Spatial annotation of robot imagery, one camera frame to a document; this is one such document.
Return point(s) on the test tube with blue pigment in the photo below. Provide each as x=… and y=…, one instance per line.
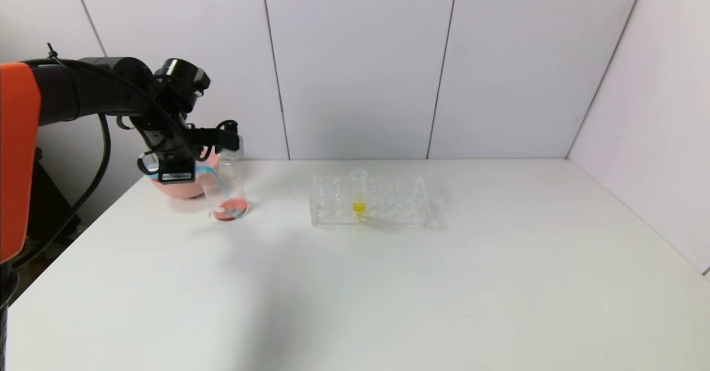
x=153, y=175

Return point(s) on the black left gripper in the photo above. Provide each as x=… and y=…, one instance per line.
x=176, y=173

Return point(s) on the test tube with yellow pigment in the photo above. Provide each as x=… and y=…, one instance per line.
x=359, y=207

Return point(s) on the clear plastic test tube rack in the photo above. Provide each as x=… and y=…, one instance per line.
x=388, y=204

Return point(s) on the orange and black left arm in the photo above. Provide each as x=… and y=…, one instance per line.
x=83, y=91

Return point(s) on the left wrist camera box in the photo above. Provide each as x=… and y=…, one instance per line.
x=230, y=145

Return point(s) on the pink bowl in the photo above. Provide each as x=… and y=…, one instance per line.
x=180, y=189

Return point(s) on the clear glass beaker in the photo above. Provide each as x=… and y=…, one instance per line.
x=230, y=209

